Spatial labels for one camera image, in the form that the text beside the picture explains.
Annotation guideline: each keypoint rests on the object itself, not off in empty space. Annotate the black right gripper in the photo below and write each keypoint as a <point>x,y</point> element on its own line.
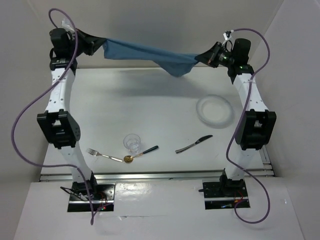
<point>210,57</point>

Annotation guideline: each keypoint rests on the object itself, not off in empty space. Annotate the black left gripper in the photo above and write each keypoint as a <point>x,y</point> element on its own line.
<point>97,42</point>

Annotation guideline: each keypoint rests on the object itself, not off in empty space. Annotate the blue cloth napkin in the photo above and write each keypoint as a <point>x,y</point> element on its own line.
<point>176,64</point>

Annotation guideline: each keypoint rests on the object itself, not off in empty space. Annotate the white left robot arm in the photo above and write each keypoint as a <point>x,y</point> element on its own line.
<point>57,124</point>

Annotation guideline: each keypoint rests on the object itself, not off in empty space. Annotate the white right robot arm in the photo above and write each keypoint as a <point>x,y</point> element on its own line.
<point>256,122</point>

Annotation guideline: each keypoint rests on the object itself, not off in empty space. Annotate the white round plate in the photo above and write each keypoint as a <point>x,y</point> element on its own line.
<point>215,111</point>

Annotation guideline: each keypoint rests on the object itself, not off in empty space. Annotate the silver table knife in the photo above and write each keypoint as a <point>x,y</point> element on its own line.
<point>200,140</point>

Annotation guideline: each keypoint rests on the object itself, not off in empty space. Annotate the clear drinking glass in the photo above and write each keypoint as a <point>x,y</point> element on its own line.
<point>132,142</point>

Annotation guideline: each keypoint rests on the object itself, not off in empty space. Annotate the silver fork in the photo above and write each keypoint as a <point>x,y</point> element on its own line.
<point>98,154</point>

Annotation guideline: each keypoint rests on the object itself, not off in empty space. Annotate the gold spoon dark handle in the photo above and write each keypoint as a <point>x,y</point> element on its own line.
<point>129,158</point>

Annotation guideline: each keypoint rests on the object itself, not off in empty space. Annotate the aluminium rail frame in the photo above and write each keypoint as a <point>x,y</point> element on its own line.
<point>101,177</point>

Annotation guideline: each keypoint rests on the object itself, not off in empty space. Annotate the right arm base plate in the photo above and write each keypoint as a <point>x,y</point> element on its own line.
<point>216,198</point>

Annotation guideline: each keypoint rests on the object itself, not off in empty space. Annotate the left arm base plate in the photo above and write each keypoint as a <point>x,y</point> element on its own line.
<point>103,198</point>

